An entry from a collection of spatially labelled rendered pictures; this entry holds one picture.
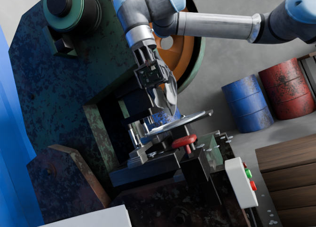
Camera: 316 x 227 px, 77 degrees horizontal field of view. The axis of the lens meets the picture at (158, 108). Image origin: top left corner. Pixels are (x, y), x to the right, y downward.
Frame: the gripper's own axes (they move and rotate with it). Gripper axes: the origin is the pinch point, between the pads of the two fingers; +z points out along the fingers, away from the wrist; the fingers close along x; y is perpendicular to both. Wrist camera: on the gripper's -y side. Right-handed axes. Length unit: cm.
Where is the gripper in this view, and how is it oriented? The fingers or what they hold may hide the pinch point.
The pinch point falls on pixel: (171, 111)
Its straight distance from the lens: 57.6
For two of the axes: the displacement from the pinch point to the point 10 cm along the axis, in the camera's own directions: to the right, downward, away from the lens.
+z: 3.7, 9.3, -0.3
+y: -3.2, 1.0, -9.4
